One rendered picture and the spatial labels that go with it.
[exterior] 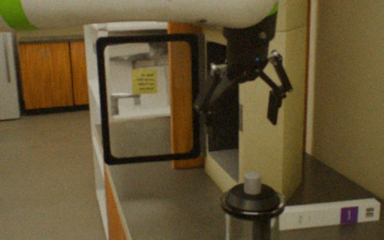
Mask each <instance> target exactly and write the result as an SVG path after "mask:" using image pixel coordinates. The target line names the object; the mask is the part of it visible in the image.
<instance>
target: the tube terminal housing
mask: <svg viewBox="0 0 384 240"><path fill-rule="evenodd" d="M307 12H308V0H279V2H278V9H277V26H276V32H275V36H274V39H272V41H270V42H269V47H268V54H271V52H272V50H277V52H278V53H280V54H281V55H282V65H283V67H284V69H285V71H286V75H287V77H288V78H289V81H290V82H291V86H292V88H293V90H292V91H291V92H288V91H287V92H286V98H285V99H282V107H281V108H279V109H278V114H277V124H276V125H272V123H271V122H270V121H269V120H268V119H267V113H268V100H269V91H271V90H272V88H271V87H270V86H268V85H267V84H266V83H265V82H263V80H262V79H261V78H260V77H258V78H256V79H255V81H253V82H245V83H242V84H240V83H239V103H240V104H241V105H243V132H241V131H239V182H238V183H236V182H235V181H234V180H233V179H232V178H231V177H230V176H229V175H228V174H227V173H226V172H225V171H224V170H223V169H222V168H221V166H220V165H219V164H218V163H216V162H215V160H214V159H213V158H212V157H211V156H210V155H209V153H211V152H208V147H207V134H206V157H205V171H206V173H207V174H208V175H209V176H210V177H211V179H212V180H213V181H214V182H215V184H216V185H217V186H218V187H219V188H220V189H221V190H222V191H223V192H225V191H228V190H229V189H231V188H232V187H233V186H235V185H238V184H240V183H244V174H245V173H246V172H258V173H259V174H260V175H261V183H262V184H264V185H269V186H271V187H272V188H273V189H274V190H276V191H277V192H279V193H280V194H282V195H283V197H284V199H285V200H286V201H287V200H288V199H289V198H290V196H291V195H292V194H293V193H294V191H295V189H296V188H297V187H298V186H299V184H300V183H301V181H302V148H303V129H304V109H305V53H306V34H307ZM202 33H203V34H205V72H206V42H215V43H218V44H225V45H227V39H225V37H224V36H223V34H222V31H218V30H215V29H209V28H202ZM263 72H265V73H266V74H267V75H268V77H270V78H271V79H272V81H273V82H275V83H276V84H277V86H281V85H282V84H281V82H280V80H279V79H278V75H277V73H276V72H275V69H274V68H273V66H272V64H271V63H268V65H267V66H266V67H265V68H264V70H263Z"/></svg>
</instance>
